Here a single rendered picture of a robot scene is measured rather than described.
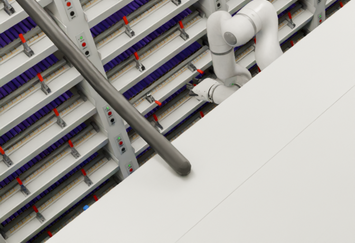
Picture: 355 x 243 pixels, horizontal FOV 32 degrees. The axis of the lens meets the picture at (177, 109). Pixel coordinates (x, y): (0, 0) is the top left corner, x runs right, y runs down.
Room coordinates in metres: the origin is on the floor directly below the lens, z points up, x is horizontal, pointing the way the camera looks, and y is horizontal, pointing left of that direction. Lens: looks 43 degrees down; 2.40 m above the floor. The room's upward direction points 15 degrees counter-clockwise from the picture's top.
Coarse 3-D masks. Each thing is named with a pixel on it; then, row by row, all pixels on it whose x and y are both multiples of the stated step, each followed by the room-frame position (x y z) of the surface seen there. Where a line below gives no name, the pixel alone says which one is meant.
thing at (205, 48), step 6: (204, 48) 2.38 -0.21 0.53; (192, 54) 2.35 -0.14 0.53; (198, 54) 2.35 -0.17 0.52; (186, 60) 2.33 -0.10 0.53; (192, 60) 2.34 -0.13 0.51; (180, 66) 2.30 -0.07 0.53; (168, 72) 2.27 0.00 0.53; (174, 72) 2.27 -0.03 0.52; (162, 78) 2.24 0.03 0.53; (168, 78) 2.25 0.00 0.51; (156, 84) 2.22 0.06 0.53; (144, 90) 2.19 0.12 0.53; (150, 90) 2.19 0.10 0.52; (138, 96) 2.16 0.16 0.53; (132, 102) 2.14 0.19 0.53
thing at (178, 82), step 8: (200, 40) 2.45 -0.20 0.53; (208, 48) 2.39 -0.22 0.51; (208, 56) 2.36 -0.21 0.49; (200, 64) 2.32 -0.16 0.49; (208, 64) 2.33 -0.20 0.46; (184, 72) 2.28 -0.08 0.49; (192, 72) 2.28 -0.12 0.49; (176, 80) 2.25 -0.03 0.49; (184, 80) 2.24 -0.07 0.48; (168, 88) 2.21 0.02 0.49; (176, 88) 2.22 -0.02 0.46; (160, 96) 2.17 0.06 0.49; (168, 96) 2.20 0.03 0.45; (136, 104) 2.15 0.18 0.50; (144, 104) 2.14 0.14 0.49; (152, 104) 2.14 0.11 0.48; (144, 112) 2.11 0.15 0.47
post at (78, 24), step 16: (64, 16) 2.01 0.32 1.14; (80, 16) 2.04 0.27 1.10; (80, 32) 2.03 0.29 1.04; (96, 48) 2.05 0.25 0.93; (96, 64) 2.03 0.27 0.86; (96, 96) 2.01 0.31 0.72; (112, 128) 2.02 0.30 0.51; (112, 144) 2.00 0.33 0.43; (128, 144) 2.04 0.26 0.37; (128, 160) 2.03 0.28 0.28
